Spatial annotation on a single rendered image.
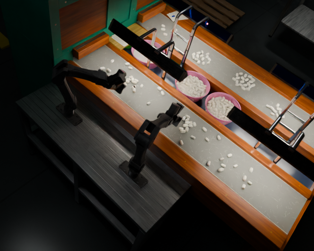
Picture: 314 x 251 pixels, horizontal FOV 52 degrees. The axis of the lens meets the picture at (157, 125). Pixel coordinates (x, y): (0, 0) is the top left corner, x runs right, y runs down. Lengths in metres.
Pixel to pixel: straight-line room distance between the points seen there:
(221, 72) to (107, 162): 1.18
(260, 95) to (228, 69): 0.34
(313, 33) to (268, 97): 2.09
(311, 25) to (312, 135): 2.38
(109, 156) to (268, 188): 1.01
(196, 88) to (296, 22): 2.48
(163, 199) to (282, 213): 0.72
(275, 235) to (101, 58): 1.66
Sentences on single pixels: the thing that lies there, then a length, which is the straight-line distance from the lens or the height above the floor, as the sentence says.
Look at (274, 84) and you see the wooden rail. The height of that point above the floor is 0.76.
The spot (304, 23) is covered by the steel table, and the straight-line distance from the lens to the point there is 4.70.
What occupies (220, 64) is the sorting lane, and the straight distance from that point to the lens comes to 2.70.
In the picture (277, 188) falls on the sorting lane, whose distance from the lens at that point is 2.20.
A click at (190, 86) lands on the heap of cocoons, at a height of 0.74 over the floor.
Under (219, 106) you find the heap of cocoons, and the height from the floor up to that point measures 0.74.
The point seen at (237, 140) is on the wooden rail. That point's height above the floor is 0.77.
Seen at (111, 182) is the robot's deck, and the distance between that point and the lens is 1.97.
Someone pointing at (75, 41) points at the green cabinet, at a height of 0.89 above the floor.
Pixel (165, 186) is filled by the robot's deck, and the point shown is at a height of 0.67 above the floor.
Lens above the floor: 2.45
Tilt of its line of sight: 53 degrees down
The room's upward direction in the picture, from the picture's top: 18 degrees clockwise
